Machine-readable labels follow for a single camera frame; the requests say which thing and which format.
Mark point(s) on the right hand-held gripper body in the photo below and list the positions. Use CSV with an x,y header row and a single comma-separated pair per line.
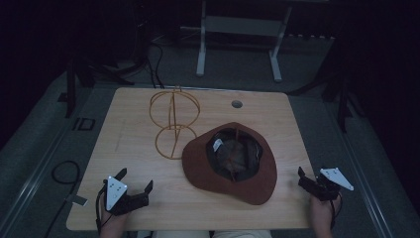
x,y
325,185

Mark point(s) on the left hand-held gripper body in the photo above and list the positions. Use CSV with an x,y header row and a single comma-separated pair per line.
x,y
121,198

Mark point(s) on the person's right hand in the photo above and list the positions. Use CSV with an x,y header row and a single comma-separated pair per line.
x,y
322,216

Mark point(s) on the black tripod stand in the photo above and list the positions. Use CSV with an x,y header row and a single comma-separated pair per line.
x,y
340,86
99,62

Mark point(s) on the white metal desk frame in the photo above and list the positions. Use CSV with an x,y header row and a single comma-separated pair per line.
x,y
240,36

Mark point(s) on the brown brimmed hat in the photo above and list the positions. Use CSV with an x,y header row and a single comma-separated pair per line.
x,y
230,162

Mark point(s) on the person's left hand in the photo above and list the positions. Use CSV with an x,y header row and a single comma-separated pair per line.
x,y
113,224

